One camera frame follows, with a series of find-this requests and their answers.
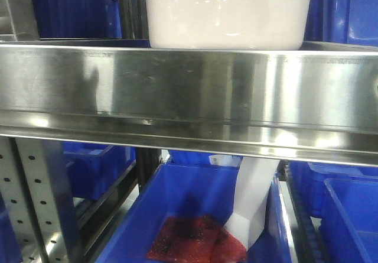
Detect white plastic storage bin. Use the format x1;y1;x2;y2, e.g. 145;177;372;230
145;0;310;50

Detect blue bin lower centre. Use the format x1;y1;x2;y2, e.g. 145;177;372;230
97;164;292;262

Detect blue bin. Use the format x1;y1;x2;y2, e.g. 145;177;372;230
61;141;136;200
289;161;377;262
97;164;292;262
305;0;377;47
32;0;122;38

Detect blue bin lower left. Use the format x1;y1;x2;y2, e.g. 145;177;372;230
61;141;136;200

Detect stainless steel shelf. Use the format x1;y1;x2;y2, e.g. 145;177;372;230
1;40;377;166

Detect blue bin upper left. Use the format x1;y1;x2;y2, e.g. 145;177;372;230
32;0;122;38

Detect blue bin lower right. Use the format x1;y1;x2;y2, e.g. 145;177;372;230
289;161;377;262

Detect blue bin upper right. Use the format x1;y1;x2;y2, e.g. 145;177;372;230
305;0;377;47

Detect white paper package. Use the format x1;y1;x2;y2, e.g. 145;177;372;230
208;154;279;249

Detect perforated metal shelf post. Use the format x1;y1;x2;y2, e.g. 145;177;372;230
1;137;85;262

